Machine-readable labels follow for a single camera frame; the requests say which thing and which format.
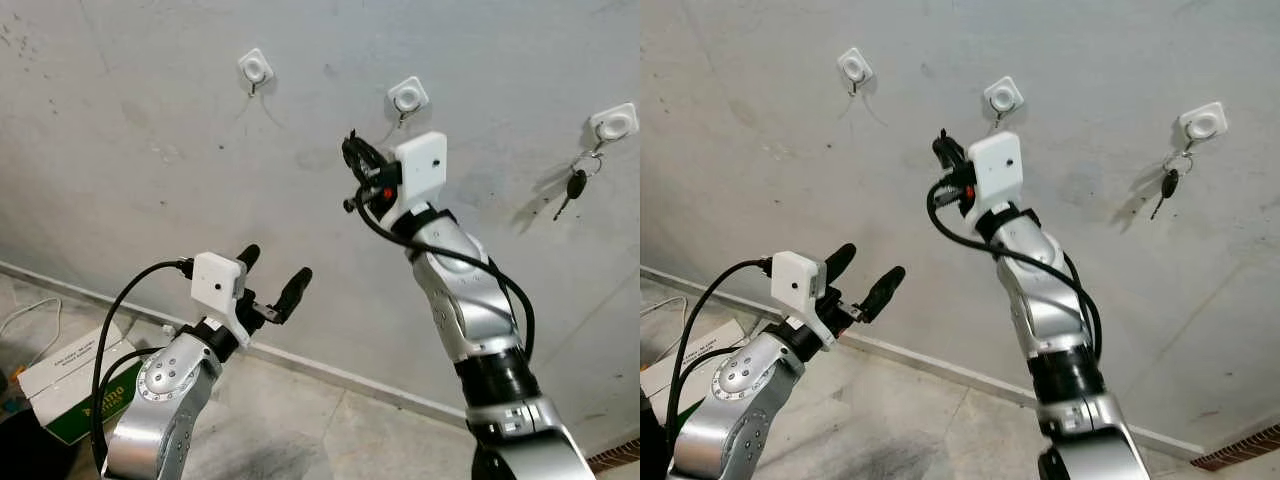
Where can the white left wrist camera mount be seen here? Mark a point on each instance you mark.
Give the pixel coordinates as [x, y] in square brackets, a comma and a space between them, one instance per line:
[795, 285]
[217, 282]

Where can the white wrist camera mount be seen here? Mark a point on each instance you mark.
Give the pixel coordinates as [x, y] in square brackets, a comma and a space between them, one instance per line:
[795, 285]
[995, 170]
[217, 282]
[420, 170]

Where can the black bag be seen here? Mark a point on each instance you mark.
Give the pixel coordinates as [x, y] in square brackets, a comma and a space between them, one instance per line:
[30, 450]
[650, 450]

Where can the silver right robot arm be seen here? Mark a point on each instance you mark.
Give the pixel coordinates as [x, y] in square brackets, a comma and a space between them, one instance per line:
[470, 310]
[1050, 310]

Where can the white wall hook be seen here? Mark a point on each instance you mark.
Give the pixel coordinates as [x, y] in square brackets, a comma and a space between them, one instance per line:
[855, 66]
[1004, 96]
[1203, 123]
[256, 68]
[614, 124]
[408, 96]

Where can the red brick edging strip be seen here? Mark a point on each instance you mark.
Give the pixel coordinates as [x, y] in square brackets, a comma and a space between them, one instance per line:
[1240, 447]
[615, 455]

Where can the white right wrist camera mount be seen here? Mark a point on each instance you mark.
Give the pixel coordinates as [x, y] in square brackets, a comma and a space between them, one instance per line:
[995, 170]
[420, 170]

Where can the white and green cardboard box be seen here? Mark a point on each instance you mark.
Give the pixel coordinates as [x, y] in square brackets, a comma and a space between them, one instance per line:
[700, 352]
[70, 380]

